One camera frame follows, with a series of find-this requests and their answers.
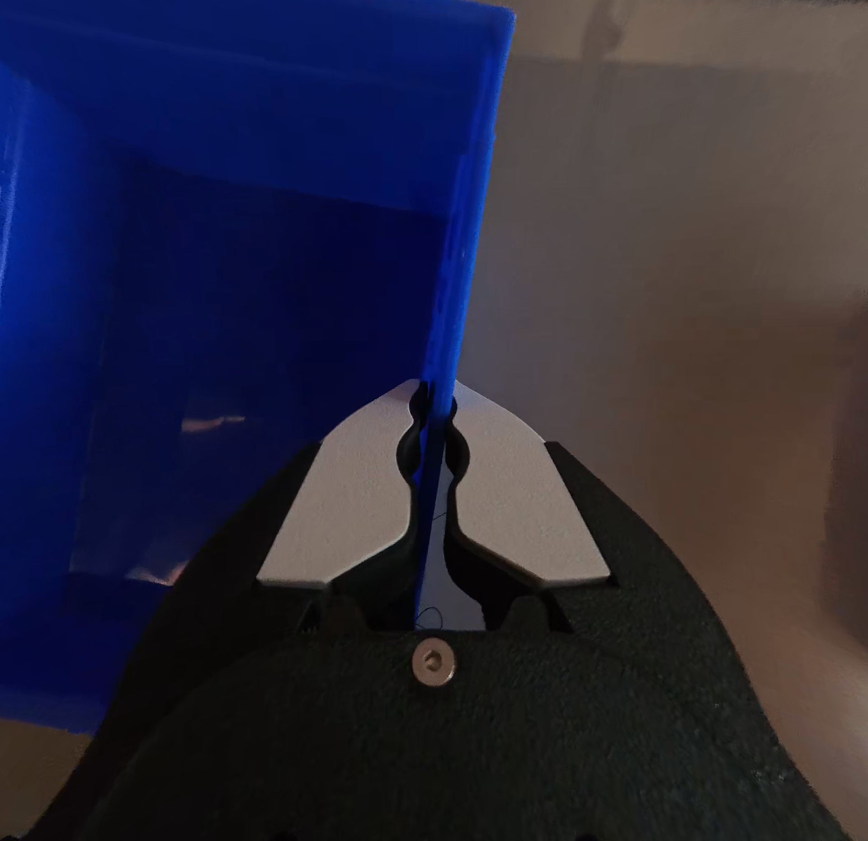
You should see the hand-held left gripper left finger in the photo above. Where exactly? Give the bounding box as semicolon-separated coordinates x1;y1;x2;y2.
256;378;432;591

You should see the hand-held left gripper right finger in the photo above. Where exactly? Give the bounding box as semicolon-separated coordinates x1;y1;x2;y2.
441;380;613;591

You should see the blue plastic parts bin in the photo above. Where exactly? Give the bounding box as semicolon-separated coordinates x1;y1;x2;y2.
0;0;518;735

